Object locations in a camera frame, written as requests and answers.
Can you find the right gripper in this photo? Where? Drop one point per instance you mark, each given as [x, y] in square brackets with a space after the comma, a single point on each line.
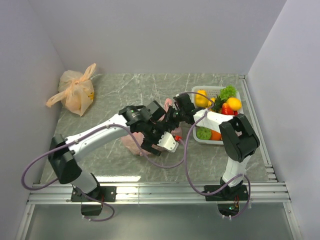
[168, 116]

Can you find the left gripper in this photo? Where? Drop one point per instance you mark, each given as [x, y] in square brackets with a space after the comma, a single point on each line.
[148, 143]

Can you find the pink plastic bag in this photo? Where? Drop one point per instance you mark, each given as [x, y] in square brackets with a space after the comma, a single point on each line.
[152, 121]

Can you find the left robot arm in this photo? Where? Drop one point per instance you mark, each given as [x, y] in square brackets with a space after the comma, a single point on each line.
[71, 150]

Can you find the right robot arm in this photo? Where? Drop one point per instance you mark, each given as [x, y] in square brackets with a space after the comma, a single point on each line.
[239, 139]

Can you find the fake orange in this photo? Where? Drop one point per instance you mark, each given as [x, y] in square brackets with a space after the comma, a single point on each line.
[215, 136]

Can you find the red fake pepper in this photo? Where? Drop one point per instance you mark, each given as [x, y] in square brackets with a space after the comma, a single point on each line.
[227, 110]

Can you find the green fake lettuce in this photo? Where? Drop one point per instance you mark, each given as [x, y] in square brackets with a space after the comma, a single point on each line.
[228, 92]

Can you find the yellow fake lemon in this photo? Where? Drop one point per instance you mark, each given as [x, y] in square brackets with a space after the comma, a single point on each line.
[234, 103]

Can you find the orange tied plastic bag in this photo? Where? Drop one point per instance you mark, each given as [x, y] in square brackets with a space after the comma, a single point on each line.
[75, 91]

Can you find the yellow bell pepper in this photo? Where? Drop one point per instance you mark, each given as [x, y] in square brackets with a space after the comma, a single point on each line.
[201, 99]

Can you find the green custard apple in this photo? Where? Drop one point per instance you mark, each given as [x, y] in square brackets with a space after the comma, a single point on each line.
[203, 133]

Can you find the white plastic fruit basket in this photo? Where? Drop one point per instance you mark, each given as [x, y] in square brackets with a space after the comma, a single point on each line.
[212, 92]

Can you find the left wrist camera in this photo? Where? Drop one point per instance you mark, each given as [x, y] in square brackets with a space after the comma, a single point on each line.
[168, 142]

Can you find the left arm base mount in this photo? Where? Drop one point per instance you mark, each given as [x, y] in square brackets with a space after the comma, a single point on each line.
[92, 204]

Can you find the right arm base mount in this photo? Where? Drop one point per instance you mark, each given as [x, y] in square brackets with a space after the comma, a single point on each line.
[232, 201]

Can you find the aluminium rail frame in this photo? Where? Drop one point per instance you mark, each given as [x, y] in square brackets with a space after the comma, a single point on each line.
[135, 192]

